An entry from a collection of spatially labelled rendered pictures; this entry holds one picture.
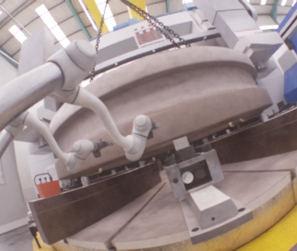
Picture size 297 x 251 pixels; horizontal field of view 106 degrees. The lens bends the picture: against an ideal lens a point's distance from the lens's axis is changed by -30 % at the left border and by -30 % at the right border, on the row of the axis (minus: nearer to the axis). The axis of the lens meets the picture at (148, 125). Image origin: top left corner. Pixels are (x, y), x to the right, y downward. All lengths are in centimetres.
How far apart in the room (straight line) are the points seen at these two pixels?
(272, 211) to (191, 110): 107
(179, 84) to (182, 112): 38
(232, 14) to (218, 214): 515
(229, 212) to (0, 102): 91
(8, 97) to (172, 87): 150
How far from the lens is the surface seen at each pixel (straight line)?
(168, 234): 99
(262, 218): 119
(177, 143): 124
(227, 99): 170
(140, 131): 96
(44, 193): 144
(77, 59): 56
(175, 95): 166
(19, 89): 46
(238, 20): 528
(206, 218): 78
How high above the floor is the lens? 76
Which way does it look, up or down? 12 degrees up
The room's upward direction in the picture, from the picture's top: 19 degrees counter-clockwise
